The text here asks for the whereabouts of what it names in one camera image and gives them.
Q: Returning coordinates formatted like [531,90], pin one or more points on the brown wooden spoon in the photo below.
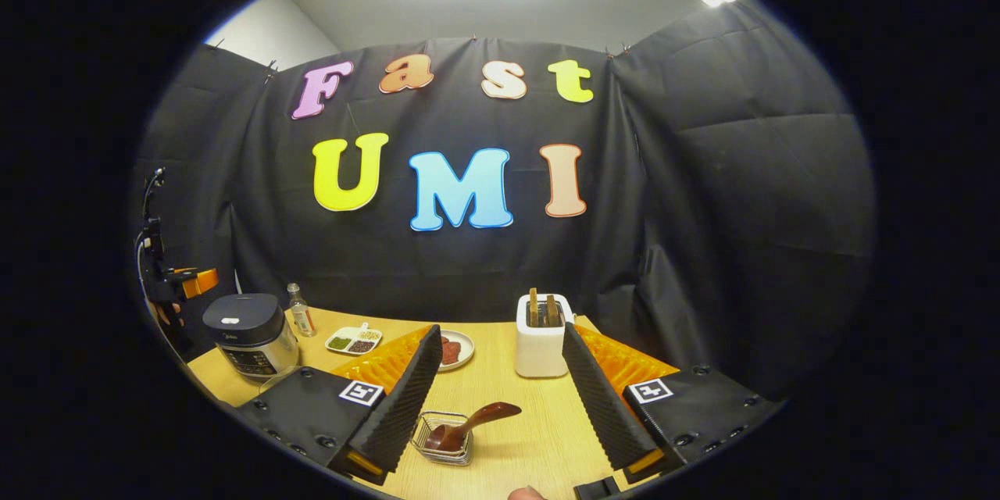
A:
[488,412]

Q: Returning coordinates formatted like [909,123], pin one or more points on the brown toast slice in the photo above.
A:
[533,308]
[552,311]

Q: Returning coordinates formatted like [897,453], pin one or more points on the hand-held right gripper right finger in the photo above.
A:
[605,406]

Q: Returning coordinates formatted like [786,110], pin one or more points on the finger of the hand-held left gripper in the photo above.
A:
[199,281]

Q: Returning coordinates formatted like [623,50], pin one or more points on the black backdrop cloth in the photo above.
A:
[703,211]

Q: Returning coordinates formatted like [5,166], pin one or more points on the dark beans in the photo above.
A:
[361,346]

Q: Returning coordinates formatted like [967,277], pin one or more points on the red meat piece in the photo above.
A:
[451,350]

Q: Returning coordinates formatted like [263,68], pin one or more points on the white divided dish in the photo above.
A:
[363,330]

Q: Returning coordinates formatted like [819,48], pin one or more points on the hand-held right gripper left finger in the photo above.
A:
[402,406]

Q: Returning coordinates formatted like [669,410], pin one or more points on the silver black rice cooker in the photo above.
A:
[250,344]

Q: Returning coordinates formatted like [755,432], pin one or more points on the round white plate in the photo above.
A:
[467,350]

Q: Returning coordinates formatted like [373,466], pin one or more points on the green mung beans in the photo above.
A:
[340,344]

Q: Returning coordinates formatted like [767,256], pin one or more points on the small clear bottle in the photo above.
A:
[301,320]

